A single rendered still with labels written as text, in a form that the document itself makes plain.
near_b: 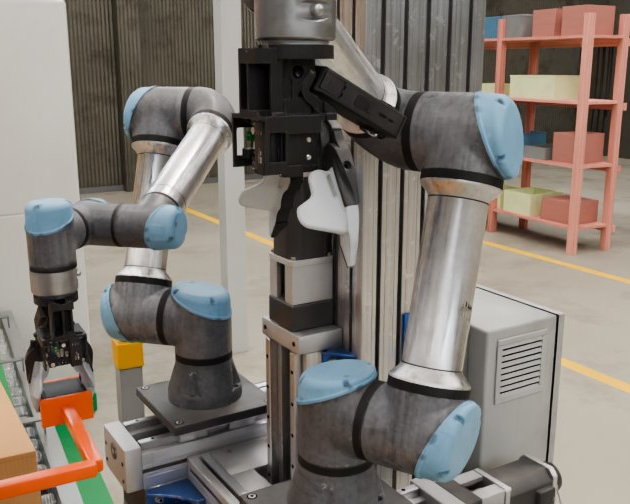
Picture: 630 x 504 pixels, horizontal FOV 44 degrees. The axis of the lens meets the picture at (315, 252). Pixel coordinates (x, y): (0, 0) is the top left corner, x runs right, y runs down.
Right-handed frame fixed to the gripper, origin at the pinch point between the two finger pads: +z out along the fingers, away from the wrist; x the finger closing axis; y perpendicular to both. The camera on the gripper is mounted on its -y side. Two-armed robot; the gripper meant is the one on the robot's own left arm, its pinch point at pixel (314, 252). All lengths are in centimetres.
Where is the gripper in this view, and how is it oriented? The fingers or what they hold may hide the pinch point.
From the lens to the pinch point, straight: 78.0
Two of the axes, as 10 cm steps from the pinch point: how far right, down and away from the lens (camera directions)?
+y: -8.5, 1.2, -5.1
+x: 5.2, 2.0, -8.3
